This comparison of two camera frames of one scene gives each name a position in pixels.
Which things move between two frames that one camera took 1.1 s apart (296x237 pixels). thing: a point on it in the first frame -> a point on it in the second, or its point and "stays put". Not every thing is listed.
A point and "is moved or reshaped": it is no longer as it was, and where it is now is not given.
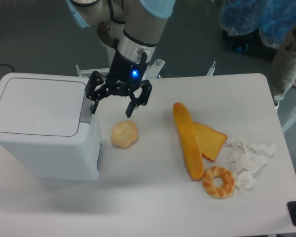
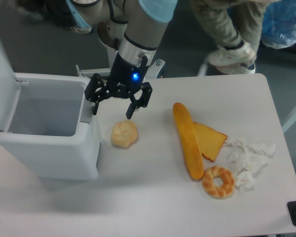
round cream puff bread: (124, 133) stays put
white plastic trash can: (44, 122) is moved or reshaped
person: (288, 64) -> (236, 25)
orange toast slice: (210, 140) stays put
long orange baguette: (189, 139) stays put
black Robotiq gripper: (123, 79) stays put
